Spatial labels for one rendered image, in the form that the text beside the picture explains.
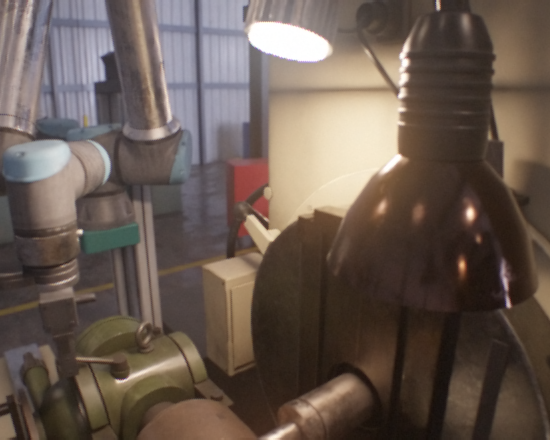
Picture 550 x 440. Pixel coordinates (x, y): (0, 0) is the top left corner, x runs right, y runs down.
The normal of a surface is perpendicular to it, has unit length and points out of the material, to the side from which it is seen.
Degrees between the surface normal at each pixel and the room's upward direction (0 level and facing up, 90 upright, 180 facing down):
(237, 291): 90
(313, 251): 90
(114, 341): 90
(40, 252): 90
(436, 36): 66
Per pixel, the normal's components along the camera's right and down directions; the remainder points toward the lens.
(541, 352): 0.50, -0.38
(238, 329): 0.62, 0.22
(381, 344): -0.79, 0.17
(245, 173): 0.33, 0.26
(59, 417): -0.17, -0.35
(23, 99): 0.83, -0.08
